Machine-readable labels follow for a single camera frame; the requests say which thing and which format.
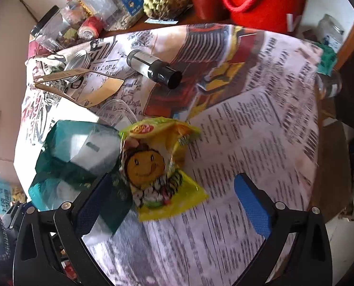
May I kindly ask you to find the yellow snack wrapper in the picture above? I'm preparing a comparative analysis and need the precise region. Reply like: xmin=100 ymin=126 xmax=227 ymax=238
xmin=120 ymin=117 xmax=208 ymax=221

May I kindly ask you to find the clear plastic container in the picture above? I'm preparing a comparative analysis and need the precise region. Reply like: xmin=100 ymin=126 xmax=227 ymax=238
xmin=96 ymin=99 xmax=137 ymax=127

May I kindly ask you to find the teal plastic bag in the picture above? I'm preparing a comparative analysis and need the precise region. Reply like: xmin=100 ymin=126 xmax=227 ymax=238
xmin=28 ymin=120 xmax=132 ymax=233

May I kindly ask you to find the printed newspaper tablecloth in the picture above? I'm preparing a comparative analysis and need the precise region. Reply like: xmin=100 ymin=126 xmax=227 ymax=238
xmin=14 ymin=23 xmax=322 ymax=285

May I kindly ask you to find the silver jar lid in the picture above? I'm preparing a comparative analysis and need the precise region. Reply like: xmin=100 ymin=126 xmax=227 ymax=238
xmin=64 ymin=50 xmax=91 ymax=83

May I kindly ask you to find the black and white tube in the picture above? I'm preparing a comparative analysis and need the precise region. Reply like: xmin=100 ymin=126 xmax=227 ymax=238
xmin=126 ymin=49 xmax=183 ymax=90

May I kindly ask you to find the black lid plastic jar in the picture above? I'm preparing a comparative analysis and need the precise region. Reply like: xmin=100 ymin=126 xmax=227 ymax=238
xmin=30 ymin=5 xmax=77 ymax=52

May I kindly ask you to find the small glass jar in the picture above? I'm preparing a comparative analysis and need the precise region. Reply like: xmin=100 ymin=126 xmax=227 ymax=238
xmin=316 ymin=14 xmax=345 ymax=53

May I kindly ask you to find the red thread spool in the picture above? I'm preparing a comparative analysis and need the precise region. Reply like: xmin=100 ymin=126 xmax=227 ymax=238
xmin=77 ymin=16 xmax=103 ymax=41

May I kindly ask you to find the red thermos flask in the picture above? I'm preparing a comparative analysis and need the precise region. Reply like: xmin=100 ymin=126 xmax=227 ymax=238
xmin=223 ymin=0 xmax=307 ymax=34

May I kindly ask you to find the gold lid glass jar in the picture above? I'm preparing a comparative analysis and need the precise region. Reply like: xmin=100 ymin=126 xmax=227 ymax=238
xmin=74 ymin=0 xmax=121 ymax=31

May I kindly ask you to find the green custard apple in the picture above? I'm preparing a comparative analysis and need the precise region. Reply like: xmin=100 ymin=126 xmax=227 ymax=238
xmin=143 ymin=0 xmax=190 ymax=20

